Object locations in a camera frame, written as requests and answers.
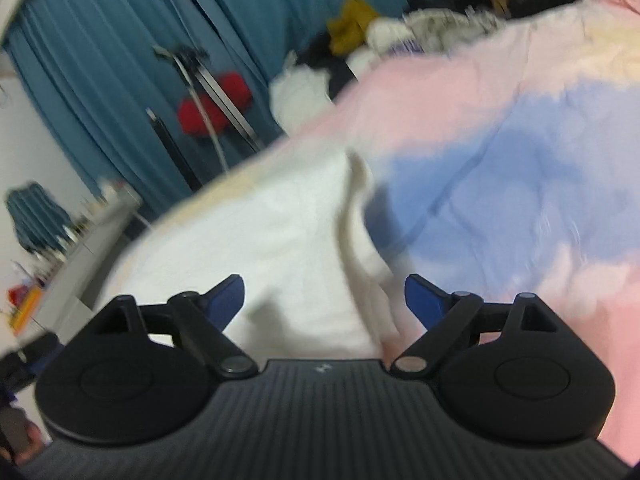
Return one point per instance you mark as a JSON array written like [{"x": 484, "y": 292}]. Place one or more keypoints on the pastel tie-dye quilt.
[{"x": 500, "y": 160}]

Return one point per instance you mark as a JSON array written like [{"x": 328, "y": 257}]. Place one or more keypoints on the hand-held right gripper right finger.
[{"x": 425, "y": 300}]

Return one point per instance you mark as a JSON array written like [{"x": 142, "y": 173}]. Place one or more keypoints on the white pants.
[{"x": 275, "y": 240}]

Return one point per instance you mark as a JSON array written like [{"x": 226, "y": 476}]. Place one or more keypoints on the blue curtain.
[
  {"x": 100, "y": 60},
  {"x": 280, "y": 0}
]

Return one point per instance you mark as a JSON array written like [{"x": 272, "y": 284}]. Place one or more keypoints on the black garment steamer stand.
[{"x": 220, "y": 95}]

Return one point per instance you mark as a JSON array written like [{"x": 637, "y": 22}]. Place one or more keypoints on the orange box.
[{"x": 27, "y": 310}]

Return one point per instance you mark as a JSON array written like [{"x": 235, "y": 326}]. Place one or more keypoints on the black garment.
[{"x": 330, "y": 67}]

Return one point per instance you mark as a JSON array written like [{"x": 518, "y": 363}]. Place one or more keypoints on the white dressing table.
[{"x": 95, "y": 240}]

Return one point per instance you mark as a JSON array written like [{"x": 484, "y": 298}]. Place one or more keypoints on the mustard yellow garment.
[{"x": 352, "y": 22}]

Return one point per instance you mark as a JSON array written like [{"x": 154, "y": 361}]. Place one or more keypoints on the red item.
[{"x": 17, "y": 292}]

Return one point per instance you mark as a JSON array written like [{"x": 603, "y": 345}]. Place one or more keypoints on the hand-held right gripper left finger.
[{"x": 225, "y": 300}]

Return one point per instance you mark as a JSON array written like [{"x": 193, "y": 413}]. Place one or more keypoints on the black tall slim appliance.
[{"x": 172, "y": 150}]

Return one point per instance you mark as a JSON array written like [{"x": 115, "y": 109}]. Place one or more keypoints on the red cloth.
[{"x": 197, "y": 115}]

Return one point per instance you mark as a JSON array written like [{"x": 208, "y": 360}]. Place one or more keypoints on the person's left hand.
[{"x": 30, "y": 442}]

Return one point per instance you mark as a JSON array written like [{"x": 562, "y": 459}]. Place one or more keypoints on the dark clothes heap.
[{"x": 450, "y": 2}]

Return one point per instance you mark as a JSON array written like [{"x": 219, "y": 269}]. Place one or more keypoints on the blue wavy-edged mirror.
[{"x": 35, "y": 215}]

